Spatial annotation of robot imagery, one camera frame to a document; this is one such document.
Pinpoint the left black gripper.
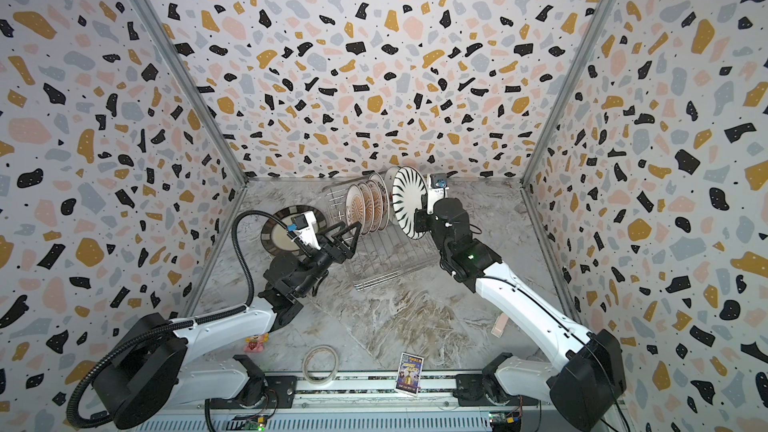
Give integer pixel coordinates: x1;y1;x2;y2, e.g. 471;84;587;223
293;221;358;300

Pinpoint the black white striped plate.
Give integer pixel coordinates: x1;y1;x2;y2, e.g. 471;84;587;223
392;166;427;240

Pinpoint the brown rimmed cream plate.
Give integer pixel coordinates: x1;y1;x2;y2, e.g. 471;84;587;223
260;205;327;259

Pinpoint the watermelon pattern plate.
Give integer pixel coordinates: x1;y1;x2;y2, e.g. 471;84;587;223
384;166;400;194

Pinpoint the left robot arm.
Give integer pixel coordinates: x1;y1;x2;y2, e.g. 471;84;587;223
66;222;362;429

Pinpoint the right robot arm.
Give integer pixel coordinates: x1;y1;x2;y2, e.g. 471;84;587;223
412;198;627;431

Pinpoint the orange sunburst plate front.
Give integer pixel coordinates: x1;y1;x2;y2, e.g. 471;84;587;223
345;184;366;234

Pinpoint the orange sunburst plate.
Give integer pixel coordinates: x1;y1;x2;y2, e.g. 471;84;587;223
358;181;376;235
367;180;384;232
345;184;366;234
371;172;390;230

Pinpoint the pink eraser block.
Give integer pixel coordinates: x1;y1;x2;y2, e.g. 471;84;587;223
491;314;508;338

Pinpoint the pink toy figure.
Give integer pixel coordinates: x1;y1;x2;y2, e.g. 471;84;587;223
243;333;269;353

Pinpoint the purple card box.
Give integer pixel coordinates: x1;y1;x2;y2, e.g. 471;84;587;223
395;352;424;397

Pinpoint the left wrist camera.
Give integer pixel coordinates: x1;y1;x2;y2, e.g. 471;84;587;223
287;211;320;255

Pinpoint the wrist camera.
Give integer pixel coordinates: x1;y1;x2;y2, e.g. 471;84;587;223
426;172;448;214
287;211;320;255

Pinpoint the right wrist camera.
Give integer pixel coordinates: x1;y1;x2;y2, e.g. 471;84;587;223
426;172;448;214

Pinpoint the wire dish rack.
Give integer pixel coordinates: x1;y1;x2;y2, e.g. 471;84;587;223
321;172;438;290

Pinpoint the aluminium front rail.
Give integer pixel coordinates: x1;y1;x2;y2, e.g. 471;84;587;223
119;369;631;432

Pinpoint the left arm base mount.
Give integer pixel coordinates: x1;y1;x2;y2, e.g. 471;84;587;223
210;354;298;413

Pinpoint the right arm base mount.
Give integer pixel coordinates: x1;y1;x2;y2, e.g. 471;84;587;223
453;352;539;407

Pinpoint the black corrugated cable conduit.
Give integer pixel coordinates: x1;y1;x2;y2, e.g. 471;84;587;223
65;209;301;430

